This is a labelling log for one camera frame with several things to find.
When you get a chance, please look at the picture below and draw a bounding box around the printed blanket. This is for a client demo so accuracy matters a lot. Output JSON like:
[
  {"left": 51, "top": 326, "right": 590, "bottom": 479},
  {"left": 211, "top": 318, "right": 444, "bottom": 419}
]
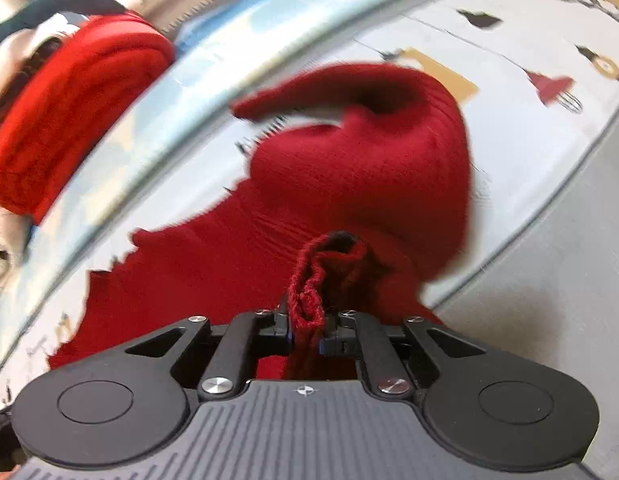
[{"left": 0, "top": 0, "right": 619, "bottom": 401}]

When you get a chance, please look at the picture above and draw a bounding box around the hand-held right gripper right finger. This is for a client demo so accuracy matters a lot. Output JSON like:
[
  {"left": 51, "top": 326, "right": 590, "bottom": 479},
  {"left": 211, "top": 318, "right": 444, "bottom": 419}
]
[{"left": 319, "top": 309, "right": 491, "bottom": 403}]

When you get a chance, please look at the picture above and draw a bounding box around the dark red knit garment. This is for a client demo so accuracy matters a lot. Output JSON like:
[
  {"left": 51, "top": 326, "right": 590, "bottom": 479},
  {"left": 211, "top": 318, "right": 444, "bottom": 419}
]
[{"left": 48, "top": 62, "right": 477, "bottom": 382}]

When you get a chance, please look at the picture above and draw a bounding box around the folded cream blanket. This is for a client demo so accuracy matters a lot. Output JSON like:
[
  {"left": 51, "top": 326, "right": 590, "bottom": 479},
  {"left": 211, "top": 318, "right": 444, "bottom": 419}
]
[{"left": 0, "top": 208, "right": 31, "bottom": 307}]

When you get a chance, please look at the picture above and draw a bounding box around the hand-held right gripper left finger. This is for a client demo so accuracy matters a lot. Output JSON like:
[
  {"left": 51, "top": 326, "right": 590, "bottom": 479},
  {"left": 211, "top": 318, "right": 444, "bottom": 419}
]
[{"left": 124, "top": 306, "right": 293, "bottom": 403}]

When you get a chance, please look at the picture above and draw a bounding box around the folded bright red sweater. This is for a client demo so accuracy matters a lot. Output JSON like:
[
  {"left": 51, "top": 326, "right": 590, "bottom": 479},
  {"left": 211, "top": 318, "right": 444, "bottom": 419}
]
[{"left": 0, "top": 12, "right": 178, "bottom": 227}]

